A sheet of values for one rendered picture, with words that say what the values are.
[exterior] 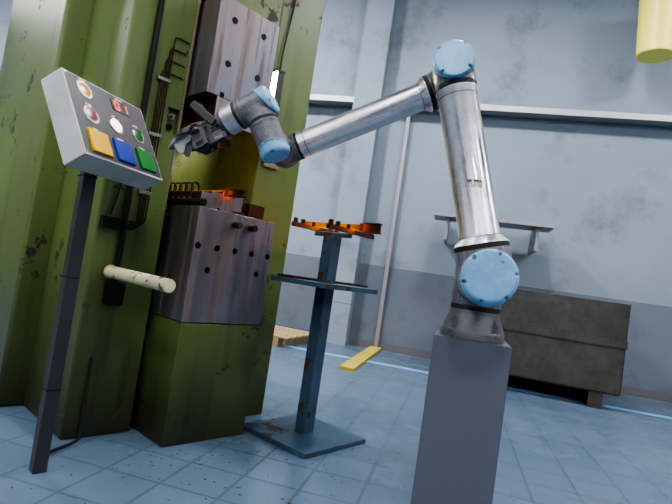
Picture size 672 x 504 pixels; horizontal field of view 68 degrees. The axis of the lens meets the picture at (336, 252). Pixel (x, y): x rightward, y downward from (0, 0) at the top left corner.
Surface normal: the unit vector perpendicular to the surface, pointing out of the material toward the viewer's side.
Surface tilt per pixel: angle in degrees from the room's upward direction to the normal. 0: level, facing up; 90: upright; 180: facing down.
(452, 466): 90
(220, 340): 90
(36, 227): 90
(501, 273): 95
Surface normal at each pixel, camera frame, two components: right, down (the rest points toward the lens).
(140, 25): 0.72, 0.07
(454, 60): -0.18, -0.20
